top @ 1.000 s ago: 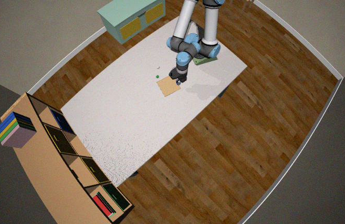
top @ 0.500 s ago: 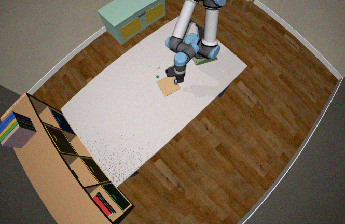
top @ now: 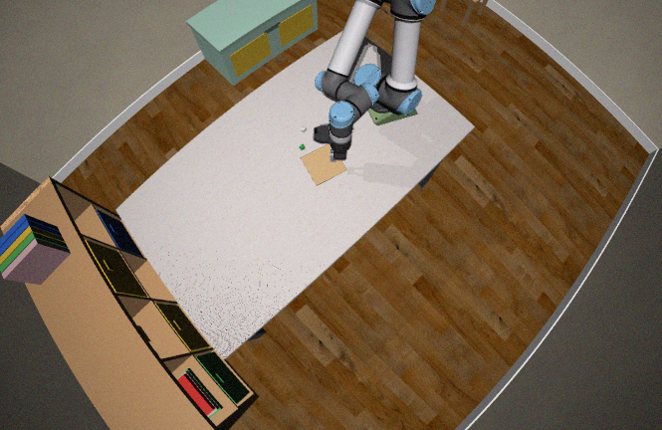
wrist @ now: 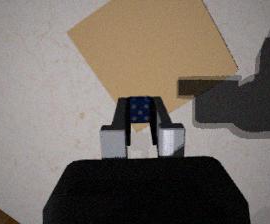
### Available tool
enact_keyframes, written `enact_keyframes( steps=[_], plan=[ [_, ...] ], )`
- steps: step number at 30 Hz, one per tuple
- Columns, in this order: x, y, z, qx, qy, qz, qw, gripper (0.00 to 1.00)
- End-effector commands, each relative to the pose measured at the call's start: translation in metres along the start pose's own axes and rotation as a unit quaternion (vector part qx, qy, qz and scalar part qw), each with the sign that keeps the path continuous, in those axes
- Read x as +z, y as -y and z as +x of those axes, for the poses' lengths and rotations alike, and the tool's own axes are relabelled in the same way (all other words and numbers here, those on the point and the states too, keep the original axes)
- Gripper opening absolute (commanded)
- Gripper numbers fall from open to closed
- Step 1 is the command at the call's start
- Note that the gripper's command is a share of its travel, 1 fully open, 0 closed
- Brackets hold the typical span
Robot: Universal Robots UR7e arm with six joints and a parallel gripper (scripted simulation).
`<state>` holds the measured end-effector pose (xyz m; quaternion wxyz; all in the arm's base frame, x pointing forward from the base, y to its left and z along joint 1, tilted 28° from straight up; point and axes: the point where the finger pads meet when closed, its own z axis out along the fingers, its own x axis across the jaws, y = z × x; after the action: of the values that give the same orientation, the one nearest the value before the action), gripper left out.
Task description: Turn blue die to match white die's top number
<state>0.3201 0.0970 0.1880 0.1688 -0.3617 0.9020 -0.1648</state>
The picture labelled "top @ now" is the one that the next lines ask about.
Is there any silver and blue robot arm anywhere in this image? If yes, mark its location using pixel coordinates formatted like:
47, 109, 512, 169
315, 0, 436, 138

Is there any tan flat mat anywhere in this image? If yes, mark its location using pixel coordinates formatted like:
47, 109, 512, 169
301, 144, 347, 185

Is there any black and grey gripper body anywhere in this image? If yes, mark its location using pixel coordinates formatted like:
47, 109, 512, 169
314, 125, 352, 160

